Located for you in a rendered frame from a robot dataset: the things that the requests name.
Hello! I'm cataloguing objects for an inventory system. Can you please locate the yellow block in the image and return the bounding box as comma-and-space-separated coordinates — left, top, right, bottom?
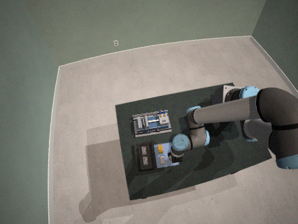
158, 145, 163, 154

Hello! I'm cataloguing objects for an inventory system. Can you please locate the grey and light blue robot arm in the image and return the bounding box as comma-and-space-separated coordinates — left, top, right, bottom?
171, 86, 298, 169

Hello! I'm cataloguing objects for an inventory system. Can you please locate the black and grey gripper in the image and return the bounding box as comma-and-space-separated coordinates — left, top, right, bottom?
168, 152, 183, 164

